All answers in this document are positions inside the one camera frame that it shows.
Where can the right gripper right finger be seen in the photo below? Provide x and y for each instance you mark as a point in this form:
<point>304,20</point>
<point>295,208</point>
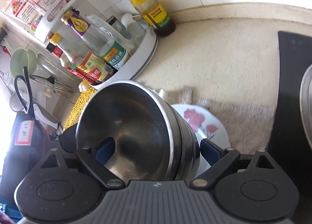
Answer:
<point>221,163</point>

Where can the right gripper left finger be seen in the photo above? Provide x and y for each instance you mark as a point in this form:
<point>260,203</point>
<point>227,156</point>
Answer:
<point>94,159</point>

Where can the white plate red flowers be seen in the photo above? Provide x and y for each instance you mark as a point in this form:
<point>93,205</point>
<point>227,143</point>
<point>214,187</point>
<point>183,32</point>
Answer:
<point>205,126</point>

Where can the steel bowl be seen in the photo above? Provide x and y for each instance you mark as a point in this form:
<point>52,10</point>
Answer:
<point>145,130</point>
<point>190,153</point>

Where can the beige cloth mat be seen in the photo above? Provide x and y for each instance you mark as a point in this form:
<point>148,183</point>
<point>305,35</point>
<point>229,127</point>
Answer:
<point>249,127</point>

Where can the yellow knitted mat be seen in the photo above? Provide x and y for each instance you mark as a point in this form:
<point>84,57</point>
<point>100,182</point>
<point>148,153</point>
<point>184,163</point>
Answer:
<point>78,107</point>

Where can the black glass stove top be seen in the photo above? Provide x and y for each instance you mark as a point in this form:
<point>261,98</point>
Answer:
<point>288,144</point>

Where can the red cap sauce bottle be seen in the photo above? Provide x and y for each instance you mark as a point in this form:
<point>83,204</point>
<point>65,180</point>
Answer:
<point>57,52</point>

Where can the red yellow label sauce bottle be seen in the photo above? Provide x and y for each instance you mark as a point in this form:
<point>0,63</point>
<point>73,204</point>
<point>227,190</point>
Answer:
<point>83,58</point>

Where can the glass bowl on rack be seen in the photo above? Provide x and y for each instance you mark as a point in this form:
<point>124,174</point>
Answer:
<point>55,70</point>

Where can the clear bottle green label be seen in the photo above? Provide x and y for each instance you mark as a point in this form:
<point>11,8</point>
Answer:
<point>119,54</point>

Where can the clear bottle purple label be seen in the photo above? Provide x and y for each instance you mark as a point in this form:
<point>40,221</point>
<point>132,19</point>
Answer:
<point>85,31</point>

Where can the green plastic ladle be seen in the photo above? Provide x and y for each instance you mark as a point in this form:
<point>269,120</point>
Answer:
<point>23,58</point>

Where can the white two-tier rotating rack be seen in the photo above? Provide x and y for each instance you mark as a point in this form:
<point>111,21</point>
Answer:
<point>129,69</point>

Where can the yellow green label oil bottle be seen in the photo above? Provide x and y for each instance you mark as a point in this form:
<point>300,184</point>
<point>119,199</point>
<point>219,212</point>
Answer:
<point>155,15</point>

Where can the white seasoning packet box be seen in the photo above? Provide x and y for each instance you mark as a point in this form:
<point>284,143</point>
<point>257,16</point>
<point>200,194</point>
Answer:
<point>28,12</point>

